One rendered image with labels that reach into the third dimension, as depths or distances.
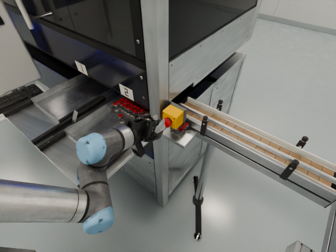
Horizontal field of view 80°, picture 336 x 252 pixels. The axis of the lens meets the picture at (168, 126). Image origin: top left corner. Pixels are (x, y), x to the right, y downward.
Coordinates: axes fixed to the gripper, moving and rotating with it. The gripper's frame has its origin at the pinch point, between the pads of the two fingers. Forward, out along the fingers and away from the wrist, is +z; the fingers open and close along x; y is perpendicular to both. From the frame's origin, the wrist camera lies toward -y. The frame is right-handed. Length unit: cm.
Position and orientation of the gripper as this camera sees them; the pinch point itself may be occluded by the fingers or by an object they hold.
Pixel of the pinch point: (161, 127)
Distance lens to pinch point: 80.2
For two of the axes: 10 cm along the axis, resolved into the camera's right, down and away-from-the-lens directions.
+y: 2.6, -8.7, -4.2
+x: -7.9, -4.4, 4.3
